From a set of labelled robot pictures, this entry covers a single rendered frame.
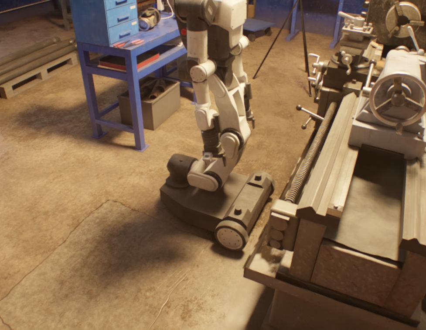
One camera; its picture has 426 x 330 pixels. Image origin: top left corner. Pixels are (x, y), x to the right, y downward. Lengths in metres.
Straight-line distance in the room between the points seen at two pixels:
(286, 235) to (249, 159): 1.59
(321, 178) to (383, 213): 0.29
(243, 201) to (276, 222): 0.89
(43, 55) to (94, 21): 2.24
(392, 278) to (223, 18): 1.25
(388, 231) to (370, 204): 0.15
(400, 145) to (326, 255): 0.58
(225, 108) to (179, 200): 0.68
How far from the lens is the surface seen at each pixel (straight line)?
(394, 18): 3.03
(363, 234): 1.38
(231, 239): 2.12
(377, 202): 1.55
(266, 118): 3.53
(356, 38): 2.34
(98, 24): 2.81
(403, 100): 1.51
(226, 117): 1.94
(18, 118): 3.99
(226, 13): 1.69
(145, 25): 3.15
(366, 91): 1.62
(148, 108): 3.24
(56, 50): 5.14
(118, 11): 2.84
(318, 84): 2.57
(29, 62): 4.86
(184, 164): 2.25
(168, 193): 2.31
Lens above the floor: 1.64
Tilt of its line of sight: 34 degrees down
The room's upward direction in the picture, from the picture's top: 1 degrees clockwise
